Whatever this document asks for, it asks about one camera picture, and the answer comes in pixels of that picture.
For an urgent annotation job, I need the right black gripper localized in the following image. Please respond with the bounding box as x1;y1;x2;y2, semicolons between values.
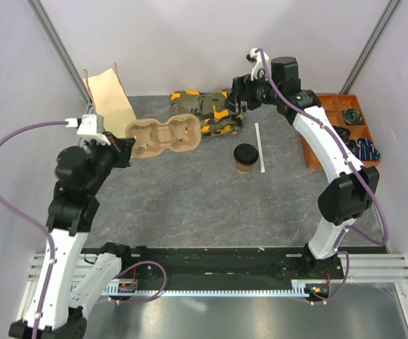
221;69;281;114

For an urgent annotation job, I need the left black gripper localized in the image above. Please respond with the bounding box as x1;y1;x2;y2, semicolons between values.
87;130;137;193

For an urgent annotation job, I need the brown paper bag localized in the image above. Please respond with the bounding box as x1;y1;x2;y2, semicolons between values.
83;63;136;138

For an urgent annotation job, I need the black plastic cup lid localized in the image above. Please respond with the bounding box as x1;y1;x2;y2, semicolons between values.
233;143;259;166

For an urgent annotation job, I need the brown paper coffee cup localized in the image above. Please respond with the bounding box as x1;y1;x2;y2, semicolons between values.
233;143;259;174

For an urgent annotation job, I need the cardboard cup carrier tray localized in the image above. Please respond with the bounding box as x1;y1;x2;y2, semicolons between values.
126;114;201;159

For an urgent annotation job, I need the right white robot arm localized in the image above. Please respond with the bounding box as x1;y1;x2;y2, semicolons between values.
224;48;379;278

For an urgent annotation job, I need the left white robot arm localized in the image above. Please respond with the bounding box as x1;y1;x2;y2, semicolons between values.
8;132;135;338

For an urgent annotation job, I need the camouflage folded cloth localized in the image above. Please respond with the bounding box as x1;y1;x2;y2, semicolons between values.
170;90;244;138

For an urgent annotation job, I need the white wrapped straw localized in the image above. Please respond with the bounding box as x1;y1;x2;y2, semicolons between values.
254;122;265;173

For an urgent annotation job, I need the orange compartment organizer tray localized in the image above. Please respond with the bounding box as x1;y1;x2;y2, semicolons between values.
317;94;380;167

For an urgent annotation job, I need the dark brown rolled sock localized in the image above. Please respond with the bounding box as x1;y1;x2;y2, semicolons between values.
333;126;351;143

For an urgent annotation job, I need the blue yellow rolled sock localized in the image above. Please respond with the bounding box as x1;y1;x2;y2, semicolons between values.
342;107;364;126

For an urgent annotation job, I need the dark blue patterned sock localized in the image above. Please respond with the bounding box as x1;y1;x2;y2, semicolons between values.
344;139;359;158

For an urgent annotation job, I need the blue white striped sock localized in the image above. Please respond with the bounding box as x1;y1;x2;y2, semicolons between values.
355;138;381;161

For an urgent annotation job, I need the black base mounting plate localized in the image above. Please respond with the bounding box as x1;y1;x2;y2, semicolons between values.
122;246;344;292

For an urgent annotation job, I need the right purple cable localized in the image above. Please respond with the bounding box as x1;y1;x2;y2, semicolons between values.
256;48;390;305

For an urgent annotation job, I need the purple cable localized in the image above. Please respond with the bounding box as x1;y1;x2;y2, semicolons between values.
0;119;80;339
256;48;390;305

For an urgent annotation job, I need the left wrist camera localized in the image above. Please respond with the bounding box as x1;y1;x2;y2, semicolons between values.
64;114;104;137

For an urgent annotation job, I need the left aluminium frame post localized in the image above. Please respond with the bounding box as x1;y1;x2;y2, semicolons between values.
26;0;92;106

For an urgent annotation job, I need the aluminium frame post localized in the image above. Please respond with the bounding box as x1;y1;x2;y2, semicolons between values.
339;0;403;95
26;0;92;106

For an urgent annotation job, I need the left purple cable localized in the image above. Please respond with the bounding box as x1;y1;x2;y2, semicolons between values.
0;119;80;339

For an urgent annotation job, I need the right aluminium frame post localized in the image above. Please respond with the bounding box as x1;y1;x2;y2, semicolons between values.
339;0;403;95

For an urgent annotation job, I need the white slotted cable duct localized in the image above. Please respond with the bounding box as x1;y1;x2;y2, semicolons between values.
102;282;309;298

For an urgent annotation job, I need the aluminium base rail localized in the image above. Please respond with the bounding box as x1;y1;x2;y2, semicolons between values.
28;254;408;283

